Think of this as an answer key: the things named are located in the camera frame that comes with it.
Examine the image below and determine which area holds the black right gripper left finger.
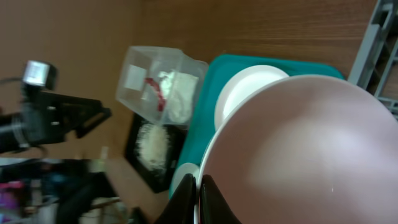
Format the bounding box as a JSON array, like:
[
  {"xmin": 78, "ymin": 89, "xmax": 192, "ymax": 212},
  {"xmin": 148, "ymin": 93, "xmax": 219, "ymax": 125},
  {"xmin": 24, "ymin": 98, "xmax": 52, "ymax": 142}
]
[{"xmin": 154, "ymin": 174, "xmax": 197, "ymax": 224}]

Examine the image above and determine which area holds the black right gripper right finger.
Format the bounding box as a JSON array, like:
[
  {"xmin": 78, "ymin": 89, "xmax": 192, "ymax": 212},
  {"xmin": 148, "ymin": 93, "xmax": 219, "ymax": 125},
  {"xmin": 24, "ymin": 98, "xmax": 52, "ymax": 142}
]
[{"xmin": 200, "ymin": 175, "xmax": 241, "ymax": 224}]

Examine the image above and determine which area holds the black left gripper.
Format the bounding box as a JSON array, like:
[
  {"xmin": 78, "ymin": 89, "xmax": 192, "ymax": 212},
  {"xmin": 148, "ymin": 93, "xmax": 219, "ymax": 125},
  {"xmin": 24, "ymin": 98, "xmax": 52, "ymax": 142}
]
[{"xmin": 22, "ymin": 91, "xmax": 112, "ymax": 145}]

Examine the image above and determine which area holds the grey bowl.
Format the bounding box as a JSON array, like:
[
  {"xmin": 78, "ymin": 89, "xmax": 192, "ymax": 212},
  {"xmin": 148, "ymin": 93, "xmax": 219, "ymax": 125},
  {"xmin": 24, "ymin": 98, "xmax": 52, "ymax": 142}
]
[{"xmin": 170, "ymin": 163, "xmax": 200, "ymax": 192}]

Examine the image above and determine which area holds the red snack wrapper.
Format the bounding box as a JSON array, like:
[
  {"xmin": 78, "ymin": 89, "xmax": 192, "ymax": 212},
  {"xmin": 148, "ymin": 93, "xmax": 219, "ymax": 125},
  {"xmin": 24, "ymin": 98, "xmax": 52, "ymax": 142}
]
[{"xmin": 145, "ymin": 78, "xmax": 166, "ymax": 112}]

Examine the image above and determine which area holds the white napkin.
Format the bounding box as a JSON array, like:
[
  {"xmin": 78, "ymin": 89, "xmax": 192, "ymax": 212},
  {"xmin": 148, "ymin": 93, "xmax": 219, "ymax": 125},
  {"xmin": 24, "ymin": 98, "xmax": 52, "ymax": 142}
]
[{"xmin": 159, "ymin": 70, "xmax": 199, "ymax": 124}]

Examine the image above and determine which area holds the large pink plate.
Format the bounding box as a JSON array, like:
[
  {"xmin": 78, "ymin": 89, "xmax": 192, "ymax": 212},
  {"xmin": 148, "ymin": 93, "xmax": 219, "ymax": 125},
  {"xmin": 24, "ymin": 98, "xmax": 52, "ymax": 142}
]
[{"xmin": 214, "ymin": 65, "xmax": 289, "ymax": 130}]

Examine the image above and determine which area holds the grey dishwasher rack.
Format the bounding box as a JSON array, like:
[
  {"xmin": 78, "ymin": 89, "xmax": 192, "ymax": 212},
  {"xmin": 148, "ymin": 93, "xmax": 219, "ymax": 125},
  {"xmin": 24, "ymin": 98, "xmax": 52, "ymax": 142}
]
[{"xmin": 348, "ymin": 0, "xmax": 397, "ymax": 118}]

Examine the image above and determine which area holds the black tray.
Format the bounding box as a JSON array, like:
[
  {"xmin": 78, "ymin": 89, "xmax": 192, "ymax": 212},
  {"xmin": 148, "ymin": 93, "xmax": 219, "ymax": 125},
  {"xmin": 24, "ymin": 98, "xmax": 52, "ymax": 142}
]
[{"xmin": 124, "ymin": 114, "xmax": 186, "ymax": 193}]

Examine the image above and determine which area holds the spilled white rice pile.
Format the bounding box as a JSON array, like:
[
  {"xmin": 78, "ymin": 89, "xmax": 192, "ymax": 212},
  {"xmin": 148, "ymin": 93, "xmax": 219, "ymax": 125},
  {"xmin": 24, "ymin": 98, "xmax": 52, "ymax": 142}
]
[{"xmin": 137, "ymin": 123, "xmax": 169, "ymax": 171}]

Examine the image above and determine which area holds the clear plastic bin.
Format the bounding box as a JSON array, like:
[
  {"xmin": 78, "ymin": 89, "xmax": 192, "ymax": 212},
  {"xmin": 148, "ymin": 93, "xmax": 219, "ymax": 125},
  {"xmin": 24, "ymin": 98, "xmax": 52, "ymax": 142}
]
[{"xmin": 116, "ymin": 46, "xmax": 208, "ymax": 126}]

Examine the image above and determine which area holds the teal plastic tray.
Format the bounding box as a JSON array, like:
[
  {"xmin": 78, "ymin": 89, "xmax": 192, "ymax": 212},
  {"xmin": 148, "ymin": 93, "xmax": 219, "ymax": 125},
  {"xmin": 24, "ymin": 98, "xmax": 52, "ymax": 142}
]
[{"xmin": 169, "ymin": 54, "xmax": 345, "ymax": 200}]

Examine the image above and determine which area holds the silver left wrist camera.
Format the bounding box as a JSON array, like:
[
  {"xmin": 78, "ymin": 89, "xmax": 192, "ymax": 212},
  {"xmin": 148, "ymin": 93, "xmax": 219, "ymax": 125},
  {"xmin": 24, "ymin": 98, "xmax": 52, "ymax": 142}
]
[{"xmin": 22, "ymin": 60, "xmax": 58, "ymax": 90}]

